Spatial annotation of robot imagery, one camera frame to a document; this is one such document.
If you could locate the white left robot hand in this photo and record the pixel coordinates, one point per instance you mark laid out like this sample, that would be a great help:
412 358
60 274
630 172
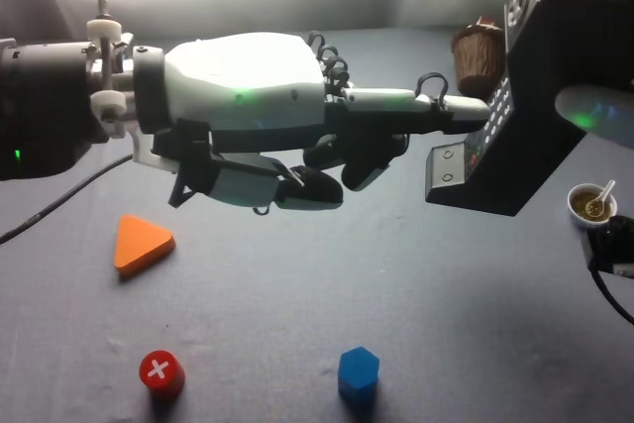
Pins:
247 81

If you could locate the grey tablecloth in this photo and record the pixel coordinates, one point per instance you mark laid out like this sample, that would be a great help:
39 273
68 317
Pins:
297 294

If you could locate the black walkie-talkie toy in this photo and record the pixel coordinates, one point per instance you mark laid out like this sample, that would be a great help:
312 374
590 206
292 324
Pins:
545 96

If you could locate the red cylinder block white cross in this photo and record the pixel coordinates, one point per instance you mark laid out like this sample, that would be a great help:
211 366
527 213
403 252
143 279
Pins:
161 373

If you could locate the green soup bowl with spoon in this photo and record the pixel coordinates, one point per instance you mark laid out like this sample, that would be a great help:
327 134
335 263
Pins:
589 207

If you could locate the orange triangle block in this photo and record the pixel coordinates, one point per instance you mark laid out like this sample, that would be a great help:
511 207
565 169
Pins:
141 244

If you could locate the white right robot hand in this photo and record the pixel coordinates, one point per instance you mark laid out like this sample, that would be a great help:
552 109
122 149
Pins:
594 111

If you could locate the blue hexagon block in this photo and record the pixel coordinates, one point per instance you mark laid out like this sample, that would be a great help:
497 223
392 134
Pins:
359 373

